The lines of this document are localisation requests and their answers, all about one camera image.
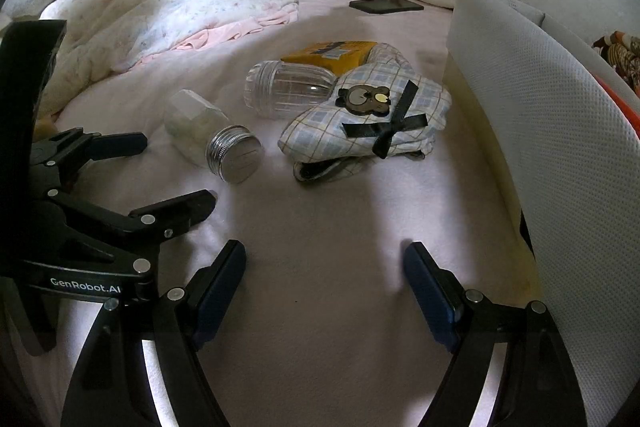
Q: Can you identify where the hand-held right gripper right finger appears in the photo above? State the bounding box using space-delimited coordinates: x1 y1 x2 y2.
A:
403 241 588 427

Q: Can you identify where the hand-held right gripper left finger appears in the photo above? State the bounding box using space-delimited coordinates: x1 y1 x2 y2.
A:
60 239 247 427

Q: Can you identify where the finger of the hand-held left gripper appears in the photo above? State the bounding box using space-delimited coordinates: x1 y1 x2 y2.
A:
31 129 149 195
42 188 217 270

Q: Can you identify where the glass jar with metal lid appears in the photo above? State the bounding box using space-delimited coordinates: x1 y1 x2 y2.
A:
165 89 265 185

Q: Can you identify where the clear ribbed plastic jar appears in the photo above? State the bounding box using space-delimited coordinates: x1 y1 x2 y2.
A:
243 61 338 120

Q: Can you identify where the plaid pouch with bear patch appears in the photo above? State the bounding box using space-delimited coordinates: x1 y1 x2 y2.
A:
278 44 452 184

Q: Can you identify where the white storage box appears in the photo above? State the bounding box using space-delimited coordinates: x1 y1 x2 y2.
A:
442 0 640 427

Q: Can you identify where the yellow snack packet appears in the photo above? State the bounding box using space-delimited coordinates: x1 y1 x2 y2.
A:
280 40 378 78

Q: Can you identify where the white floral quilt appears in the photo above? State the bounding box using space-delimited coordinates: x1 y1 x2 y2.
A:
37 0 301 122

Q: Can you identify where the black smartphone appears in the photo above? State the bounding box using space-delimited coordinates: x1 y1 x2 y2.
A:
348 0 425 14

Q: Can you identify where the red patterned cloth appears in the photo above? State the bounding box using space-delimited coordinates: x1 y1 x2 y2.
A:
592 31 640 142

